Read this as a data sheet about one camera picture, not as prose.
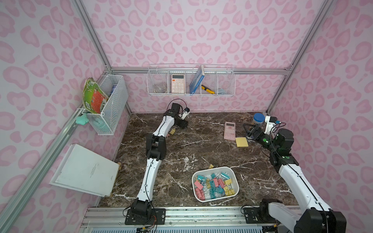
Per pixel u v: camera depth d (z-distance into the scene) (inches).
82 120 24.4
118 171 33.1
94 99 28.9
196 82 34.8
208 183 32.3
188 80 39.6
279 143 23.3
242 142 39.6
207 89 38.5
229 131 42.0
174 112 36.1
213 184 31.3
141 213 25.7
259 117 35.6
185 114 40.8
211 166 35.3
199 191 30.8
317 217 15.1
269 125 26.7
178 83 37.4
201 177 32.9
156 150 28.1
